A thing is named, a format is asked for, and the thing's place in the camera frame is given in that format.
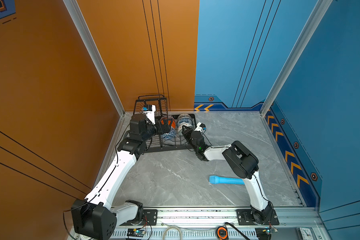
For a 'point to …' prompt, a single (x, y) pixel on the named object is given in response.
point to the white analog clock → (304, 233)
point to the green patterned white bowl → (180, 126)
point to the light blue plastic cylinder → (215, 180)
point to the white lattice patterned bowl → (186, 115)
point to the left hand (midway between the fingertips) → (165, 118)
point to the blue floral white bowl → (186, 119)
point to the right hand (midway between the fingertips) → (179, 125)
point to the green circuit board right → (270, 231)
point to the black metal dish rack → (157, 143)
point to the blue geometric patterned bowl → (171, 134)
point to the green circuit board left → (139, 232)
